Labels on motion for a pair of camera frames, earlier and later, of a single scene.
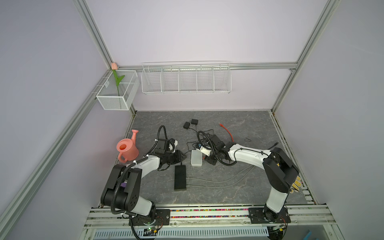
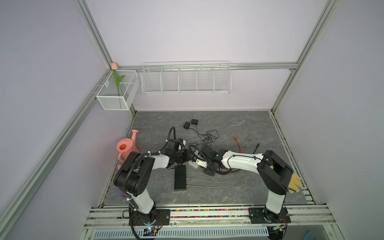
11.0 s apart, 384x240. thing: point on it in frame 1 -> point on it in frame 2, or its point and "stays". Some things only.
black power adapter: [186, 125] stays
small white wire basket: [108, 94] stays
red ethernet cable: [228, 131] -> [240, 146]
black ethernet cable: [272, 146] -> [258, 145]
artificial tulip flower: [114, 67] stays
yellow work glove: [296, 185] stays
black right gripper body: [215, 153] -> [210, 164]
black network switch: [180, 177] stays
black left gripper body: [173, 158] stays
